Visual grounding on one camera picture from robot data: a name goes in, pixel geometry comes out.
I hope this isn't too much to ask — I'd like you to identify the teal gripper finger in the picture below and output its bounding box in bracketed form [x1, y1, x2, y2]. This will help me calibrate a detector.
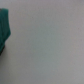
[0, 9, 11, 55]

